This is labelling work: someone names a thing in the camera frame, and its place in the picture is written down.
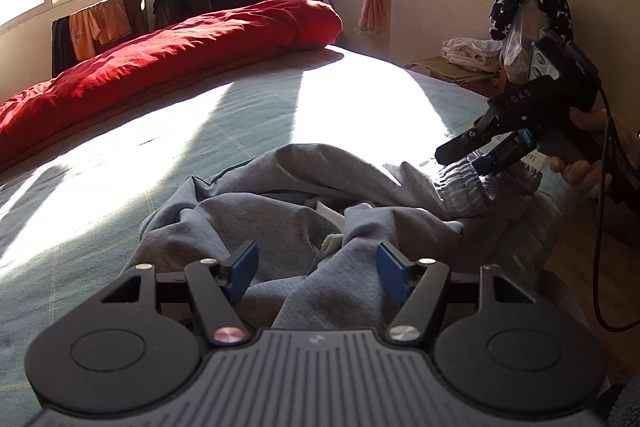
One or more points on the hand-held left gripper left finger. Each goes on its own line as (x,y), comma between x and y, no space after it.
(242,269)

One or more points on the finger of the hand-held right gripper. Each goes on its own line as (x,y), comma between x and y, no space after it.
(505,152)
(465,147)

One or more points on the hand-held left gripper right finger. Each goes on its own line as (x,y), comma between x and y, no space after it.
(392,272)

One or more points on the clear plastic bag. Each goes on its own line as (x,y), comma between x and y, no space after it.
(517,47)

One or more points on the black hanging garment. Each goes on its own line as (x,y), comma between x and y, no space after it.
(62,47)

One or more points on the person's right hand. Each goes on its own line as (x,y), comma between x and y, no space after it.
(582,174)

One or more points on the pink and white clothes pile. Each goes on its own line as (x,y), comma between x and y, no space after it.
(470,54)

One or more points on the red duvet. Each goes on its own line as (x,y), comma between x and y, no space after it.
(150,57)

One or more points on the dark star print cloth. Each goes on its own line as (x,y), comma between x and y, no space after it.
(555,7)

